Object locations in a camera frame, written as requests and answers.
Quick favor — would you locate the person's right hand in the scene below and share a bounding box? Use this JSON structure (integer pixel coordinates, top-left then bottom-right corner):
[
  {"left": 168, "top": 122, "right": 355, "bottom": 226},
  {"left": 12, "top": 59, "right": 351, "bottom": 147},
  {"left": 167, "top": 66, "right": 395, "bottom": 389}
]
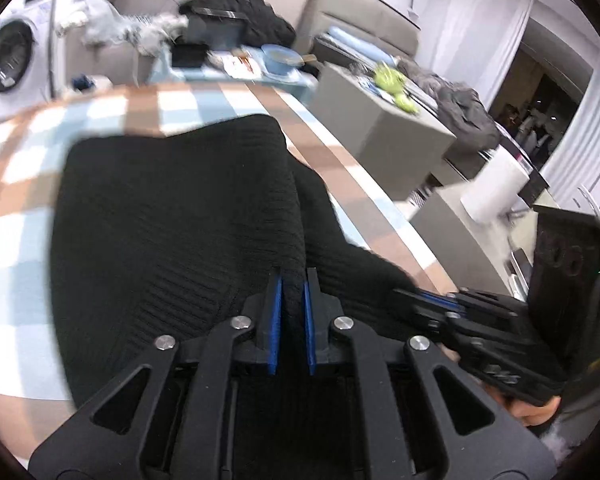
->
[{"left": 439, "top": 344, "right": 564, "bottom": 429}]

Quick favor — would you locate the light grey clothes pile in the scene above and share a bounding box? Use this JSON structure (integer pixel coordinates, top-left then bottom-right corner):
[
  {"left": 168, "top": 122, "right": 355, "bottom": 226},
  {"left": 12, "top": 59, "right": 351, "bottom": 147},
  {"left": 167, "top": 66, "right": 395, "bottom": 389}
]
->
[{"left": 56, "top": 0, "right": 189, "bottom": 57}]

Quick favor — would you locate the grey blanket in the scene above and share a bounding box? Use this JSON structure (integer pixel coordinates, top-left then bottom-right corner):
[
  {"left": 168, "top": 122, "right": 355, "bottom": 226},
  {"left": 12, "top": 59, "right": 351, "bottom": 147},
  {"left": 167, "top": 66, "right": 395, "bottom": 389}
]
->
[{"left": 396, "top": 56, "right": 502, "bottom": 149}]

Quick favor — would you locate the white curtain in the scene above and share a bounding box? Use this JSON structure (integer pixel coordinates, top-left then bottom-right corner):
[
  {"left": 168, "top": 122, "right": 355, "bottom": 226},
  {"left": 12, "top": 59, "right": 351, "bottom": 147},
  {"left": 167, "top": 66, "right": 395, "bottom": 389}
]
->
[{"left": 419, "top": 0, "right": 600, "bottom": 212}]

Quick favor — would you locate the white paper roll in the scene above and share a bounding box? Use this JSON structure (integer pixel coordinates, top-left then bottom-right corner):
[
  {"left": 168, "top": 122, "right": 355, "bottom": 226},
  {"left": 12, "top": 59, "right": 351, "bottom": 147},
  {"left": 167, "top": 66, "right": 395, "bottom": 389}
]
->
[{"left": 460, "top": 149, "right": 527, "bottom": 224}]

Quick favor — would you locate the white washing machine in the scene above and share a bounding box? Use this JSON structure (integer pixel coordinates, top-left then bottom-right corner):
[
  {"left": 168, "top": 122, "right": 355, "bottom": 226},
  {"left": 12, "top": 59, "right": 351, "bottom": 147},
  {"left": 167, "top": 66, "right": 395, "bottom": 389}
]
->
[{"left": 0, "top": 0, "right": 57, "bottom": 122}]

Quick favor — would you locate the small black box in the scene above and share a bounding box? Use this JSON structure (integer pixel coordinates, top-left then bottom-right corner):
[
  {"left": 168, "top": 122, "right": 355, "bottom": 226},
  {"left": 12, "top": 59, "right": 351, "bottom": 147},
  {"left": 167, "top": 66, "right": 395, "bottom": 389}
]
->
[{"left": 171, "top": 43, "right": 211, "bottom": 69}]

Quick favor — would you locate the grey sofa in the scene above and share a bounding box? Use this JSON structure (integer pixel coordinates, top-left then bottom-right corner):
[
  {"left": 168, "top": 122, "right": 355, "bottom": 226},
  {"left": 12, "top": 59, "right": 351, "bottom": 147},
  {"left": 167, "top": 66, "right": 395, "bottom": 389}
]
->
[{"left": 64, "top": 0, "right": 422, "bottom": 87}]

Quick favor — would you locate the food tray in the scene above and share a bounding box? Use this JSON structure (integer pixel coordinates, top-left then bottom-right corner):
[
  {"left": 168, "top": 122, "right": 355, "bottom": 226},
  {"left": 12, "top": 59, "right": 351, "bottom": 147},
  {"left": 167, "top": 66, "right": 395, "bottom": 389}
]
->
[{"left": 209, "top": 49, "right": 262, "bottom": 77}]

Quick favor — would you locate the black jacket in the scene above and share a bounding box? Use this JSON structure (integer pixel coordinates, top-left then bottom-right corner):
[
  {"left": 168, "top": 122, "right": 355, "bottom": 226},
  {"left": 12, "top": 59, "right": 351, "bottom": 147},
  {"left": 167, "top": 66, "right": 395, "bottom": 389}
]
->
[{"left": 178, "top": 0, "right": 297, "bottom": 52}]

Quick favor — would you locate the grey box table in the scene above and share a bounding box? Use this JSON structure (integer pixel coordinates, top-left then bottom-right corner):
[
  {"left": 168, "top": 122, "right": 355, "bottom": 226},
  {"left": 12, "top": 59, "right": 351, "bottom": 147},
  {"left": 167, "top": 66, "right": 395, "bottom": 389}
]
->
[{"left": 309, "top": 61, "right": 457, "bottom": 202}]

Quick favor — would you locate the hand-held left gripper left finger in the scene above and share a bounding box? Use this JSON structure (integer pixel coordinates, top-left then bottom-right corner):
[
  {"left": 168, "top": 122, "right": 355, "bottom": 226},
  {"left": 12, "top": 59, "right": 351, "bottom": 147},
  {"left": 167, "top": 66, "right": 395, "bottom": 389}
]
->
[{"left": 27, "top": 269, "right": 284, "bottom": 480}]

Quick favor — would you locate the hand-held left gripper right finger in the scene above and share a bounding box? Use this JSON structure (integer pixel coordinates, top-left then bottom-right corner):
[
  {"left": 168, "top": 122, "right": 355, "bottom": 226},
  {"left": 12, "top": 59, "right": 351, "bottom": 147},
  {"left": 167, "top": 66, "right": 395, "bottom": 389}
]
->
[{"left": 304, "top": 267, "right": 557, "bottom": 480}]

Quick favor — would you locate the light blue pillow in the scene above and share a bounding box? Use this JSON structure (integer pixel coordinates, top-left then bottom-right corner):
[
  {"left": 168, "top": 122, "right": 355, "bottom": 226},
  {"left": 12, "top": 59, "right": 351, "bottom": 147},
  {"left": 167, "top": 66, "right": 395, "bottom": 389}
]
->
[{"left": 326, "top": 25, "right": 397, "bottom": 62}]

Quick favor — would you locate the green plush toy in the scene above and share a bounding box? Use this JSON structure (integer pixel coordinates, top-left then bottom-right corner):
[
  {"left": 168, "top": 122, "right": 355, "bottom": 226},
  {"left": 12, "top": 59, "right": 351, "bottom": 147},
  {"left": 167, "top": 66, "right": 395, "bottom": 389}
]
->
[{"left": 372, "top": 61, "right": 417, "bottom": 112}]

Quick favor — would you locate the black t-shirt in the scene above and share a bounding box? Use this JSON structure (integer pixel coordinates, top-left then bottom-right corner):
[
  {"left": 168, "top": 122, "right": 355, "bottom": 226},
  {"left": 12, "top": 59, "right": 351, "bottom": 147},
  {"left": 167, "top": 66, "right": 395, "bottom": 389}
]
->
[{"left": 49, "top": 113, "right": 432, "bottom": 480}]

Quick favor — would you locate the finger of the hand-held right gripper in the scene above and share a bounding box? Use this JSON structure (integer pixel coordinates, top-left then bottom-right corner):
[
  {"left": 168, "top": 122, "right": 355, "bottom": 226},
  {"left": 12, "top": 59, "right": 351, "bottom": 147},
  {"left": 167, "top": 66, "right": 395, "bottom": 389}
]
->
[
  {"left": 389, "top": 288, "right": 453, "bottom": 332},
  {"left": 414, "top": 286, "right": 482, "bottom": 307}
]

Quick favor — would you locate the blue bowl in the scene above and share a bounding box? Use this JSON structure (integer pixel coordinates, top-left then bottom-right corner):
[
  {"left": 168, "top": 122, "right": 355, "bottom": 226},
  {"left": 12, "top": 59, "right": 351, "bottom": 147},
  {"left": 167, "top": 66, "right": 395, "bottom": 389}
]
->
[{"left": 259, "top": 43, "right": 304, "bottom": 74}]

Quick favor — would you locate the large black storage box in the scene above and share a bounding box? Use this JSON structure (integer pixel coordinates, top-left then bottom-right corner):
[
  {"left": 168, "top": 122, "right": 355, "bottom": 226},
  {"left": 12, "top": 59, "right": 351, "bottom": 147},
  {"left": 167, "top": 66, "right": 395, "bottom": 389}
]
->
[{"left": 184, "top": 7, "right": 247, "bottom": 52}]

